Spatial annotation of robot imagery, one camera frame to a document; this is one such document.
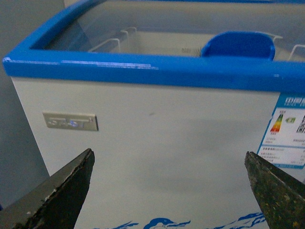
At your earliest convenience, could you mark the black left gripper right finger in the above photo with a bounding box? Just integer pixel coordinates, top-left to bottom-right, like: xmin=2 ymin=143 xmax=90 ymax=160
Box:
xmin=244 ymin=152 xmax=305 ymax=229

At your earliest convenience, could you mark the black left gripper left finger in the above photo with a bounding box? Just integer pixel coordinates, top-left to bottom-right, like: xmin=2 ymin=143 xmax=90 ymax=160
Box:
xmin=0 ymin=148 xmax=95 ymax=229

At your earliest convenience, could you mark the blue energy efficiency label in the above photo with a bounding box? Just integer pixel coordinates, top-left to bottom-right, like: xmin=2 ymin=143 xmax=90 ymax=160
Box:
xmin=257 ymin=94 xmax=305 ymax=169

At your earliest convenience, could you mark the silver brand nameplate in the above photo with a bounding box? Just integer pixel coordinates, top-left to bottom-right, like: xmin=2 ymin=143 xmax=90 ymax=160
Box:
xmin=42 ymin=112 xmax=99 ymax=131

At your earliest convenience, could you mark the white blue chest freezer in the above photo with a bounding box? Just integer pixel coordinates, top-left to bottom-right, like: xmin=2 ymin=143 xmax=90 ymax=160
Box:
xmin=2 ymin=0 xmax=305 ymax=229

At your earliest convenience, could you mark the sliding glass freezer lid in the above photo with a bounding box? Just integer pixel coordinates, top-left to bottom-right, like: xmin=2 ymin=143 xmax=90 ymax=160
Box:
xmin=42 ymin=0 xmax=305 ymax=62

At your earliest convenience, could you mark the blue lid handle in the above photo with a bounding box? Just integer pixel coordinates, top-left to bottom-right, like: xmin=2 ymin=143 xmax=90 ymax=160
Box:
xmin=200 ymin=31 xmax=275 ymax=61

